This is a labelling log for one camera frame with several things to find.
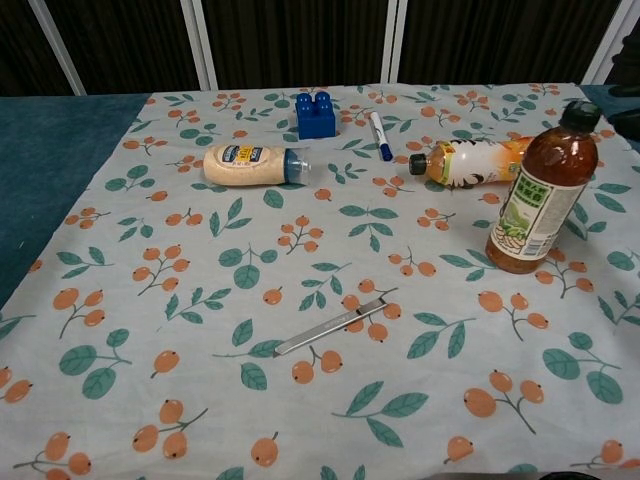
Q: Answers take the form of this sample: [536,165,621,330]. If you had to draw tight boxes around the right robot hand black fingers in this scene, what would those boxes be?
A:
[609,34,640,134]

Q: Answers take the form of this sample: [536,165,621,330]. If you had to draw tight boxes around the white marker blue cap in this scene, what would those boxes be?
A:
[368,111,394,163]

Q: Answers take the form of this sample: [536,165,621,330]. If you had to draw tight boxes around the mayonnaise squeeze bottle blue cap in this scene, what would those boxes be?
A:
[202,143,314,188]

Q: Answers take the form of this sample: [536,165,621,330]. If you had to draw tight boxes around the orange juice bottle black cap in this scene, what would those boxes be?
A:
[408,135,537,193]

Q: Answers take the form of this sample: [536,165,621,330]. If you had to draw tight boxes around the brown tea bottle green label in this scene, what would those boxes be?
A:
[485,99,602,276]

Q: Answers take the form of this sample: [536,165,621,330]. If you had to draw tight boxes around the dark folding partition white frames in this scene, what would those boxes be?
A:
[0,0,640,97]

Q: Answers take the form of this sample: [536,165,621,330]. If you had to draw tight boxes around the blue toy building brick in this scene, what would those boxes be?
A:
[292,90,339,143]

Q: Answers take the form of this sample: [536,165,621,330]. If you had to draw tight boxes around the floral tablecloth orange berries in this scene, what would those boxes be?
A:
[0,81,640,480]

